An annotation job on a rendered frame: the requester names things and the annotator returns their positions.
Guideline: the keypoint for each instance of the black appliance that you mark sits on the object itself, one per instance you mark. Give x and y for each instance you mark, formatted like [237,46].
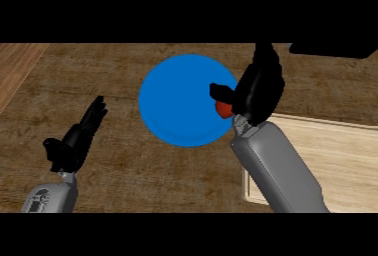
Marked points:
[332,49]

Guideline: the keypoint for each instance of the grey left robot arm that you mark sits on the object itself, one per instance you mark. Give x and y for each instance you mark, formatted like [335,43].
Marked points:
[51,196]

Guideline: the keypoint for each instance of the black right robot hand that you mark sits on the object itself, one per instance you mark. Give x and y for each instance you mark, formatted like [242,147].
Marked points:
[258,90]

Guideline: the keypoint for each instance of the red bell pepper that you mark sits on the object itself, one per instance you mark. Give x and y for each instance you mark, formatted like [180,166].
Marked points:
[224,109]

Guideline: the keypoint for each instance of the pale wooden tray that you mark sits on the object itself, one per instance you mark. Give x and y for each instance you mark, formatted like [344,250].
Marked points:
[325,160]

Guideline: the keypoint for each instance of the blue round plate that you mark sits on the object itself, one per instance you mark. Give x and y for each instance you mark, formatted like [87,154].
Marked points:
[184,100]

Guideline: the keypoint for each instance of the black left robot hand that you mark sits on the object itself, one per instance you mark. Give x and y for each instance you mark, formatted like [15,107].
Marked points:
[74,143]

